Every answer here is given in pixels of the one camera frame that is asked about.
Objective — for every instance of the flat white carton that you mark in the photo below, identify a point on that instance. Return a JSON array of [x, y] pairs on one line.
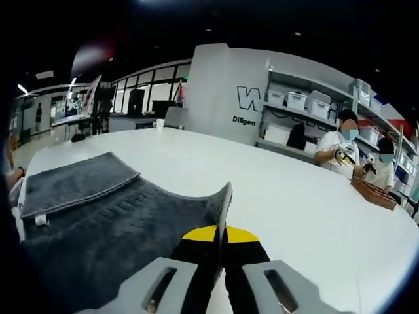
[[276, 134]]

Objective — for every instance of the group of white storage boxes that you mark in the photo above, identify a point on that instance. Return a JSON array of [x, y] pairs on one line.
[[319, 103]]

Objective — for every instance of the pink hanging cloth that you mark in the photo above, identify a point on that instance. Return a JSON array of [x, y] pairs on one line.
[[181, 91]]

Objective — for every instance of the black monitor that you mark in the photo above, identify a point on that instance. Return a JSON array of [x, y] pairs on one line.
[[165, 106]]

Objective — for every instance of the tall black cabinet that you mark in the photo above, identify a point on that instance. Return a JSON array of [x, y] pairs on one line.
[[135, 102]]

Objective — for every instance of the grey metal shelf rack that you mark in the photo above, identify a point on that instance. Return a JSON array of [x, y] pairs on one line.
[[294, 112]]

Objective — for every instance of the white paper cup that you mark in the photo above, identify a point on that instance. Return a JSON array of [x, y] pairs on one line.
[[160, 123]]

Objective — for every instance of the wooden tray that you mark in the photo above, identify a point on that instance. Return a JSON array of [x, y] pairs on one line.
[[373, 193]]

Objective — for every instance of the black laptop stand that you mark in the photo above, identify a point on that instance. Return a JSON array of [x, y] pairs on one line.
[[78, 137]]

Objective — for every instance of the open laptop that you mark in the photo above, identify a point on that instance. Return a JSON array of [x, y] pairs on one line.
[[93, 95]]

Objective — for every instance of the grey chair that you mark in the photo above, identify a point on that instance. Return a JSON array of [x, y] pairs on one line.
[[176, 118]]

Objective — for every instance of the black bag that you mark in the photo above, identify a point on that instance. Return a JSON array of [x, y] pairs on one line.
[[296, 137]]

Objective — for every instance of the grey towel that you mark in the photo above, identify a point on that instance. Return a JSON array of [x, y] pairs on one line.
[[98, 229]]

